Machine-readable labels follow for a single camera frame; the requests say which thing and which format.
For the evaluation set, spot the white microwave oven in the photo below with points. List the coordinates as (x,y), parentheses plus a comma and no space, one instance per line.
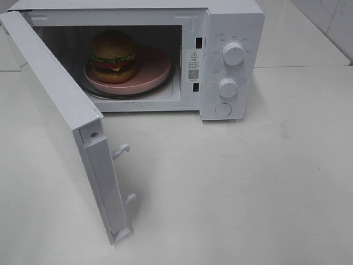
(173,27)

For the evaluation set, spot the glass microwave turntable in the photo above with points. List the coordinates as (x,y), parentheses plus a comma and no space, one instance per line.
(147,80)

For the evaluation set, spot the white warning label sticker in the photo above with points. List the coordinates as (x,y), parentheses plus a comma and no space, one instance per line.
(193,59)

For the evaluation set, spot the upper white power knob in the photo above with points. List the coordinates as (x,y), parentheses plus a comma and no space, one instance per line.
(233,53)

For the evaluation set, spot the lower white timer knob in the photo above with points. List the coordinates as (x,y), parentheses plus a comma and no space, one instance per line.
(227,88)

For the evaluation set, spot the burger with lettuce and tomato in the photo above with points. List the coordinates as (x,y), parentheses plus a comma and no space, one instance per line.
(113,55)

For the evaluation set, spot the pink round plate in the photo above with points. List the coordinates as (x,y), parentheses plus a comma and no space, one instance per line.
(149,55)

